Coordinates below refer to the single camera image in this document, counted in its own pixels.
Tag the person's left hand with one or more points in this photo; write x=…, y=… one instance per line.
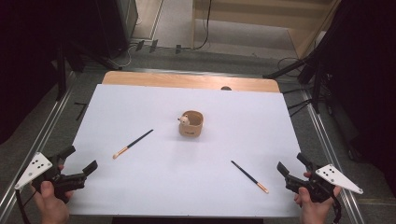
x=51, y=210

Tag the wooden table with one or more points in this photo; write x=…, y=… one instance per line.
x=186, y=81

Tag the black curtain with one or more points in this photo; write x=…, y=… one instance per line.
x=28, y=46
x=364, y=77

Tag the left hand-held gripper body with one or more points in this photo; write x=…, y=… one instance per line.
x=63, y=182

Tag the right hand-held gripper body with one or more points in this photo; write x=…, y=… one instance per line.
x=320, y=186

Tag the wooden cup with animal figure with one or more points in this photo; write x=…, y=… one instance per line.
x=191, y=129

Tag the black stand legs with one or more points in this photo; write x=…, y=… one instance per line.
x=291, y=67

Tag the dark table grommet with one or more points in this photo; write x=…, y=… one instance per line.
x=226, y=88

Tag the white table mat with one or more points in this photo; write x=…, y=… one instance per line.
x=186, y=174

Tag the person's right hand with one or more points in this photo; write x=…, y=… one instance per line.
x=317, y=213

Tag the black stand post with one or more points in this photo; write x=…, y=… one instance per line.
x=61, y=74

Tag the dark cabinet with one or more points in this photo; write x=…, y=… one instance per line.
x=116, y=25

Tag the black angle bracket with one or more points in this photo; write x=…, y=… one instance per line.
x=81, y=110

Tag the metal floor rail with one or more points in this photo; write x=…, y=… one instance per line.
x=34, y=146
x=330, y=149

